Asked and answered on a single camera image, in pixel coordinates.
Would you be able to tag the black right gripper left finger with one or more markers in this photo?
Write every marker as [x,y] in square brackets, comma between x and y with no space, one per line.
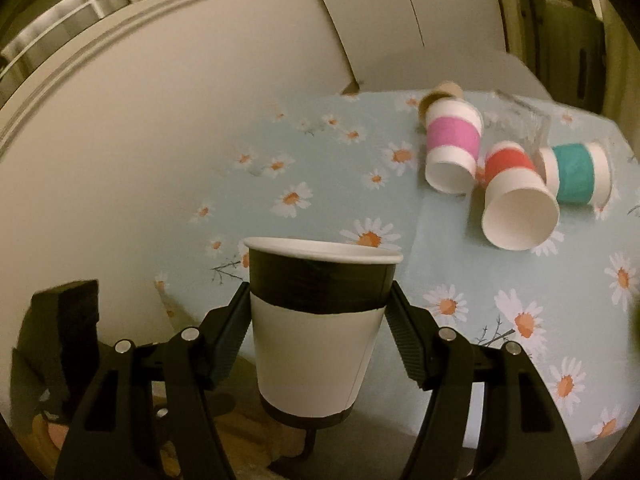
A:
[112,435]

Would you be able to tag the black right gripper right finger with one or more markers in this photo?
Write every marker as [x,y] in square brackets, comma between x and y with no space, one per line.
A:
[522,435]

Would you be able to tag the black banded paper cup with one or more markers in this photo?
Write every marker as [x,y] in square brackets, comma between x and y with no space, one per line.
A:
[316,310]

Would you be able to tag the red banded paper cup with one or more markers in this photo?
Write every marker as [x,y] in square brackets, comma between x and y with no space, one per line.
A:
[520,213]

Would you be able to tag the teal banded paper cup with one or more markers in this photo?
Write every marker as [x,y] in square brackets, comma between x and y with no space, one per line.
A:
[576,173]

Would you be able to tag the pink banded paper cup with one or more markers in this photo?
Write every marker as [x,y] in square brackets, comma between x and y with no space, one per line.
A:
[454,129]

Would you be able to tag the brown banded paper cup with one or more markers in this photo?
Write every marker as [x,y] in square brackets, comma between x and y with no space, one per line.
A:
[445,90]

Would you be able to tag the person's left hand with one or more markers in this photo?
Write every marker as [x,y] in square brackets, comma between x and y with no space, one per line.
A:
[49,436]

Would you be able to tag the daisy print tablecloth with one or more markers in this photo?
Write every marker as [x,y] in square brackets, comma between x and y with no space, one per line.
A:
[350,169]

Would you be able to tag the clear glass tumbler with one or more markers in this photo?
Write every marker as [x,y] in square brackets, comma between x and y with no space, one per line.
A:
[510,118]

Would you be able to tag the cream curtain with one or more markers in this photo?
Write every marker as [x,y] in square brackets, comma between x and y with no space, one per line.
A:
[621,96]

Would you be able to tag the grey storage unit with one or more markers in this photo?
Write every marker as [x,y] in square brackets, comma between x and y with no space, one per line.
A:
[562,45]

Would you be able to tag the white tall cabinet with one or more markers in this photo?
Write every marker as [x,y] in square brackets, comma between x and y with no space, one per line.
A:
[372,31]

